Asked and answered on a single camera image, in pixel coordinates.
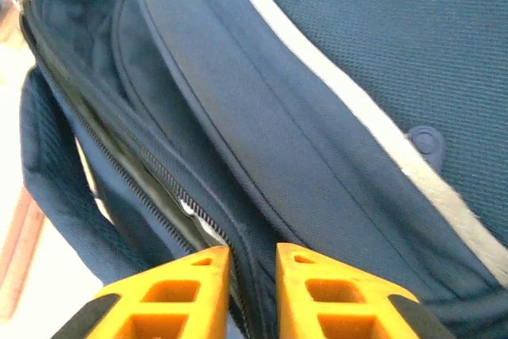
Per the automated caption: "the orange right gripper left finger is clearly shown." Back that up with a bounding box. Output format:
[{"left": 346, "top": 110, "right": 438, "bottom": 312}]
[{"left": 51, "top": 245, "right": 232, "bottom": 339}]

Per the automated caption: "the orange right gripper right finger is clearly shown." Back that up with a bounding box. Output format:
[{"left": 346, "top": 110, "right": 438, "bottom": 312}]
[{"left": 275, "top": 242, "right": 457, "bottom": 339}]

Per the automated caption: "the navy blue backpack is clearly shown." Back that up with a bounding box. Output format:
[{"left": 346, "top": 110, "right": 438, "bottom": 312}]
[{"left": 18, "top": 0, "right": 508, "bottom": 339}]

